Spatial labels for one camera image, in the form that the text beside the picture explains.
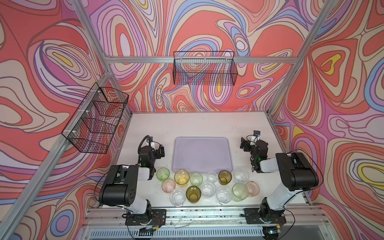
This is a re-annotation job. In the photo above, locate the amber brown glass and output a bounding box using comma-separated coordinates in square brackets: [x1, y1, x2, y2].
[218, 170, 232, 186]

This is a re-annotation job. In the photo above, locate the pink glass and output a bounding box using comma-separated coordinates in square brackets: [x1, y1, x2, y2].
[162, 179, 176, 193]
[246, 181, 261, 197]

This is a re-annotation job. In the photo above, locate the large pale green glass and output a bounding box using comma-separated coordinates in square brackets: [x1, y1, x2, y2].
[232, 183, 249, 202]

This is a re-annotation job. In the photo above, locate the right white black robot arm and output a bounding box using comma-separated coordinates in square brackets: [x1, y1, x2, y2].
[240, 137, 320, 221]

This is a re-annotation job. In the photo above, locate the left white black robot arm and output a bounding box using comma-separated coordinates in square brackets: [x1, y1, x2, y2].
[98, 145, 165, 218]

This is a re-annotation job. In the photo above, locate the lavender rectangular plastic tray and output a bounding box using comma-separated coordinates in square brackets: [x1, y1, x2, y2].
[172, 137, 233, 173]

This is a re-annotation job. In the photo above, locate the bright green glass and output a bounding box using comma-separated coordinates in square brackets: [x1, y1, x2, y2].
[156, 168, 170, 181]

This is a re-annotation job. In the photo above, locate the yellow glass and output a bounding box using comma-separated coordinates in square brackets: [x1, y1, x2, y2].
[174, 170, 190, 187]

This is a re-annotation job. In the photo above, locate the small clear glass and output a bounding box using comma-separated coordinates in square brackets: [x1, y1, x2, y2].
[206, 172, 218, 184]

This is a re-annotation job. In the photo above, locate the pale green small glass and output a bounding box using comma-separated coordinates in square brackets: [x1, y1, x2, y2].
[190, 173, 204, 186]

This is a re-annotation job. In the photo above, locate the olive dark glass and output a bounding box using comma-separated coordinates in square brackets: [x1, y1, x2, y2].
[186, 186, 202, 204]

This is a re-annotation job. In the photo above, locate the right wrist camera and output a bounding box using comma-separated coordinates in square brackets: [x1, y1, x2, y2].
[251, 130, 261, 142]

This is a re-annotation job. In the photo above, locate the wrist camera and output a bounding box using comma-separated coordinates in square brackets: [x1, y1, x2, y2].
[251, 130, 261, 142]
[146, 136, 156, 149]

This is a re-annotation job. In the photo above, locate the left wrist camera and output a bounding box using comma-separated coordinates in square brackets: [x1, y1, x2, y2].
[146, 136, 156, 149]

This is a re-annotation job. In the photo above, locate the black wire basket left wall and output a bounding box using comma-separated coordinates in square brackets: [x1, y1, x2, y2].
[62, 83, 129, 154]

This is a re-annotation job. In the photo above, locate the black wire basket wall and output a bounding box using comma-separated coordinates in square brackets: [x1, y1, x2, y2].
[62, 83, 129, 154]
[173, 50, 238, 86]

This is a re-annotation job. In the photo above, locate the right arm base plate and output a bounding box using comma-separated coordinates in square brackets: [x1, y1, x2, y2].
[241, 208, 287, 225]

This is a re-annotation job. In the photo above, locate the black wire basket back wall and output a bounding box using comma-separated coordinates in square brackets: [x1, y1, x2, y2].
[173, 50, 238, 86]

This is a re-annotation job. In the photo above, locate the aluminium front rail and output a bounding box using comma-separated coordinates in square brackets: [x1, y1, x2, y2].
[83, 205, 331, 227]

